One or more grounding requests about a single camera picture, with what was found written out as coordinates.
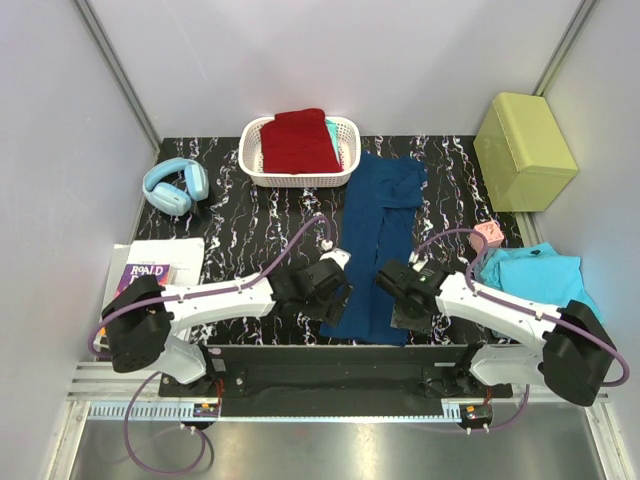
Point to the white plastic basket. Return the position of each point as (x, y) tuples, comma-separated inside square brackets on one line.
[(250, 158)]

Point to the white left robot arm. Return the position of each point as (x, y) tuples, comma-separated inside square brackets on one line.
[(144, 323)]

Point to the folded teal t shirt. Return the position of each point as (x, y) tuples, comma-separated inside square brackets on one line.
[(333, 131)]

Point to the navy blue t shirt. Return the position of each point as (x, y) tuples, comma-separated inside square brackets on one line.
[(382, 198)]

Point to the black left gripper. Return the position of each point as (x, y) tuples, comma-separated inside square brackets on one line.
[(336, 304)]

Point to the folded red t shirt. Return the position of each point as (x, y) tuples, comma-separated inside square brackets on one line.
[(297, 142)]

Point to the pink cube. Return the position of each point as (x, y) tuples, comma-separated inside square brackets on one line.
[(487, 233)]

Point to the cyan t shirt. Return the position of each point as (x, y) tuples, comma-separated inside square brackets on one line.
[(536, 273)]

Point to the yellow-green box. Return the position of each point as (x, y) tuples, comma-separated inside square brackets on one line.
[(524, 158)]

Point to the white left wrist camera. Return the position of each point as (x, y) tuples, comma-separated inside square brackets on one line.
[(338, 255)]

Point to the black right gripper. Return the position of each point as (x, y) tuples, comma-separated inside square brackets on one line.
[(399, 318)]

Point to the light blue headphones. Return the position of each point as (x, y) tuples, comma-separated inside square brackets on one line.
[(168, 198)]

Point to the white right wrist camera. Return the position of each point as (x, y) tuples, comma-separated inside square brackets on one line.
[(415, 262)]

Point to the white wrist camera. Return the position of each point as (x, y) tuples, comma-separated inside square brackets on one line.
[(338, 255), (415, 262)]

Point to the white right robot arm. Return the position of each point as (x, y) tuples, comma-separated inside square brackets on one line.
[(565, 348)]

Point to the Roald Dahl book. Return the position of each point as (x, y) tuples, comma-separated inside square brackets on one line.
[(145, 272)]

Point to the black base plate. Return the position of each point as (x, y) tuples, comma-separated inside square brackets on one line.
[(432, 371)]

